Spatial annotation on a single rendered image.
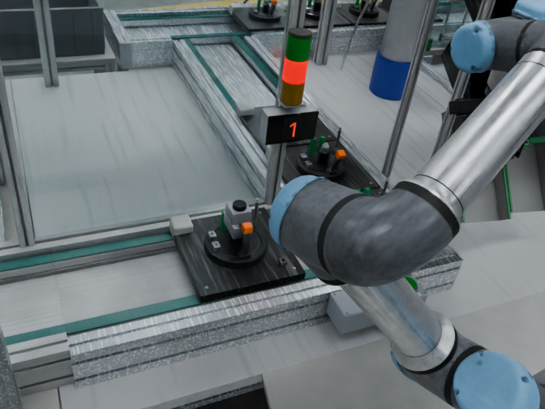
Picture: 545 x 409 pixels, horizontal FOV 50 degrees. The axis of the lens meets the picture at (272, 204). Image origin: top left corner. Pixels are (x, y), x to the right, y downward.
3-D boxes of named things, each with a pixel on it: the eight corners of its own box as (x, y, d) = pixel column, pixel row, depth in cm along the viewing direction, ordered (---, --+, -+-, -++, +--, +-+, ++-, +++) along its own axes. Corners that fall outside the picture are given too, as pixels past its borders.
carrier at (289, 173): (379, 192, 157) (389, 153, 149) (299, 206, 148) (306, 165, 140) (337, 145, 174) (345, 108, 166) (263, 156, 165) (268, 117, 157)
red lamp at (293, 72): (309, 83, 122) (312, 62, 119) (287, 85, 121) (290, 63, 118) (299, 73, 126) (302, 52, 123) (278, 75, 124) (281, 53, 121)
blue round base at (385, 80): (415, 98, 225) (426, 62, 216) (381, 102, 219) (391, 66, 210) (394, 80, 236) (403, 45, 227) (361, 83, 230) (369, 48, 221)
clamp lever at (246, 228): (251, 254, 124) (253, 226, 120) (242, 256, 124) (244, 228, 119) (244, 244, 127) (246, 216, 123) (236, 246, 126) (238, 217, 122)
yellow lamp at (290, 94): (306, 105, 126) (309, 83, 123) (285, 106, 124) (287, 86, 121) (296, 93, 129) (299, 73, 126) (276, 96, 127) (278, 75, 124)
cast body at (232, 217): (251, 236, 125) (255, 211, 121) (233, 239, 124) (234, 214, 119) (238, 213, 131) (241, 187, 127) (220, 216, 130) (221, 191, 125)
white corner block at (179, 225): (193, 238, 134) (194, 225, 131) (173, 242, 132) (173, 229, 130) (187, 226, 137) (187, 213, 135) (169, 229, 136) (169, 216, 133)
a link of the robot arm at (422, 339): (465, 422, 102) (306, 248, 70) (404, 380, 114) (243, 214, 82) (504, 367, 104) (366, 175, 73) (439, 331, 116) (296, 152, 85)
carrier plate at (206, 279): (304, 279, 127) (306, 272, 126) (199, 303, 119) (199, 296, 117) (263, 213, 144) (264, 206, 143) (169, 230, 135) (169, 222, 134)
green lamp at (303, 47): (312, 61, 119) (316, 38, 116) (290, 62, 118) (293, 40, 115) (302, 51, 123) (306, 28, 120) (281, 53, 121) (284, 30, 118)
